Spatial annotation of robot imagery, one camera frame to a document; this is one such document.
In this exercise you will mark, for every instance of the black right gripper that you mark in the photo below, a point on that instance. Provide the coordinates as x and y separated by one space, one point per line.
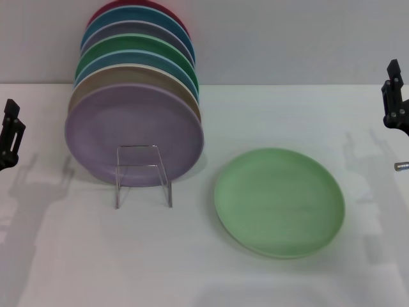
401 121

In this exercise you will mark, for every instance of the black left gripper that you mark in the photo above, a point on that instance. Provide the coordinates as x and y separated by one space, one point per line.
6 161

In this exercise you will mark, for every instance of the light green plate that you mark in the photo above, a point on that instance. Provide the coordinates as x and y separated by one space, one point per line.
278 204

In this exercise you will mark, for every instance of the lilac purple plate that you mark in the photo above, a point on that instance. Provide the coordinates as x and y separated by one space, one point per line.
128 121

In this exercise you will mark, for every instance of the clear acrylic plate rack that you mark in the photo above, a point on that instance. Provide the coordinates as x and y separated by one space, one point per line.
117 195

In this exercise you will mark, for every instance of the beige plate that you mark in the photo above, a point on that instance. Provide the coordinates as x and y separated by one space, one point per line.
128 75

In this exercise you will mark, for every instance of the light blue plate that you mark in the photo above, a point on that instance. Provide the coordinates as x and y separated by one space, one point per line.
128 57

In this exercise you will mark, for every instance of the red plate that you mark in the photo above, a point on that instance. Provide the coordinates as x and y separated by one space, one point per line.
97 12

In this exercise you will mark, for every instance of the dark green plate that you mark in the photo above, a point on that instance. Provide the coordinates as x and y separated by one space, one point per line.
128 43

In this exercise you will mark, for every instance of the grey purple plate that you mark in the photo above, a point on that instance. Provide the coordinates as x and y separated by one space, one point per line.
128 28

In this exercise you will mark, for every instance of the deep blue plate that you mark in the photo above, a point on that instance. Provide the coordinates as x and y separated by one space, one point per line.
128 15

